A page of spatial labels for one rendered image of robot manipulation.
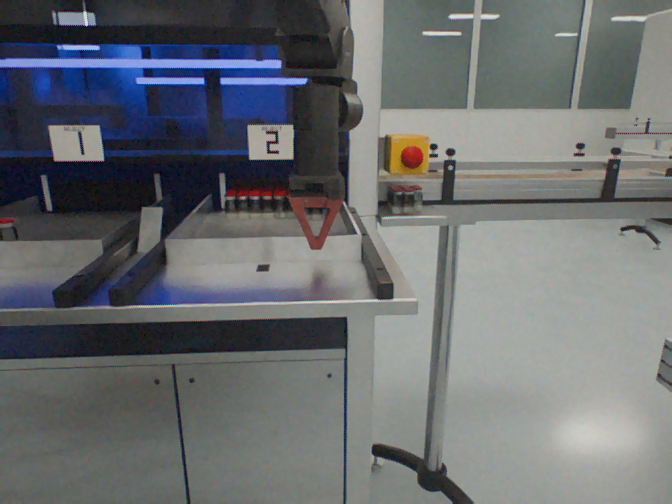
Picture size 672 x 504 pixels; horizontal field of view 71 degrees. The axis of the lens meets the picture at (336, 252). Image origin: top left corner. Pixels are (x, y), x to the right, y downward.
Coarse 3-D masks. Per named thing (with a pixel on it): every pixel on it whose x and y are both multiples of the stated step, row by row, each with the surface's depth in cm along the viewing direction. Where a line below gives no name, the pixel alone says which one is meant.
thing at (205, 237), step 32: (192, 224) 76; (224, 224) 83; (256, 224) 83; (288, 224) 83; (320, 224) 83; (352, 224) 71; (192, 256) 63; (224, 256) 63; (256, 256) 63; (288, 256) 64; (320, 256) 64; (352, 256) 64
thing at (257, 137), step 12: (252, 132) 84; (264, 132) 84; (288, 132) 84; (252, 144) 84; (264, 144) 84; (276, 144) 85; (288, 144) 85; (252, 156) 85; (264, 156) 85; (276, 156) 85; (288, 156) 85
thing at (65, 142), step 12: (60, 132) 82; (72, 132) 82; (84, 132) 82; (96, 132) 82; (60, 144) 82; (72, 144) 82; (84, 144) 82; (96, 144) 83; (60, 156) 83; (72, 156) 83; (84, 156) 83; (96, 156) 83
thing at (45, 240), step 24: (0, 216) 81; (24, 216) 88; (48, 216) 89; (72, 216) 89; (96, 216) 89; (120, 216) 89; (24, 240) 61; (48, 240) 61; (72, 240) 61; (96, 240) 61; (120, 240) 68; (0, 264) 62; (24, 264) 62; (48, 264) 62; (72, 264) 62
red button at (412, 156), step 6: (408, 150) 83; (414, 150) 83; (420, 150) 83; (402, 156) 84; (408, 156) 83; (414, 156) 83; (420, 156) 83; (402, 162) 85; (408, 162) 84; (414, 162) 84; (420, 162) 84
